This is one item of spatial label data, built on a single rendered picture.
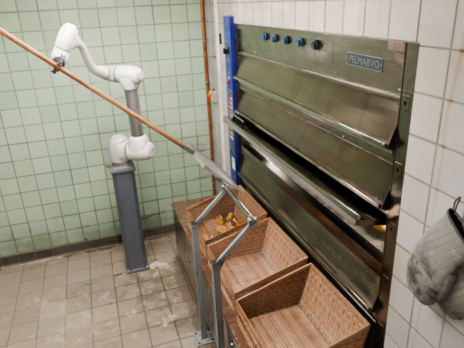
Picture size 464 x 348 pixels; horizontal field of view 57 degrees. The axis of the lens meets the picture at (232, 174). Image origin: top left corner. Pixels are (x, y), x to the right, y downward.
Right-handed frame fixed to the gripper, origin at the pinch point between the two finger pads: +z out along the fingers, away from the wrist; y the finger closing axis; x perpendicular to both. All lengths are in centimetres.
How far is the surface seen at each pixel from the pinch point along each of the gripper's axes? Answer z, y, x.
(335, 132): 104, -57, -111
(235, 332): 100, 60, -139
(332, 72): 97, -79, -95
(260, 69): 8, -71, -103
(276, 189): 33, -12, -152
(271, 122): 29, -47, -121
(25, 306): -53, 190, -78
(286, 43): 49, -86, -89
